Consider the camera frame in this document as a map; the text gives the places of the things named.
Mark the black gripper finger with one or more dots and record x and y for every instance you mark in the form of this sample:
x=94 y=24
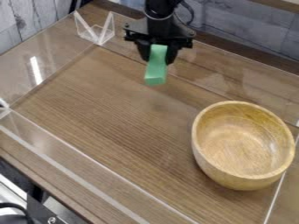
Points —
x=174 y=48
x=145 y=49

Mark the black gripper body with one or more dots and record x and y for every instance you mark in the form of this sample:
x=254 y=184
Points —
x=167 y=32

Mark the green rectangular block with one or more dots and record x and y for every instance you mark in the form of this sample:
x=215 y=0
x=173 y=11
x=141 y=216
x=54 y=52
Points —
x=157 y=67

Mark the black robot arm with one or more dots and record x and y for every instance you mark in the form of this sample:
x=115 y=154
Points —
x=161 y=10

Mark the wooden bowl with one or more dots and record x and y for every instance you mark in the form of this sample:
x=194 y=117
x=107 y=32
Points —
x=242 y=144

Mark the clear acrylic corner bracket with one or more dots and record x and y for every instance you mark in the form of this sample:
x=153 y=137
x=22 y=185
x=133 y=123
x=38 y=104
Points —
x=97 y=34

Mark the clear acrylic barrier wall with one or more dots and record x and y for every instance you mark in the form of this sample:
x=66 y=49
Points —
x=106 y=142

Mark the black metal table bracket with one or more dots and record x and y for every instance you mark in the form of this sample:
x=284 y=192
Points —
x=41 y=214

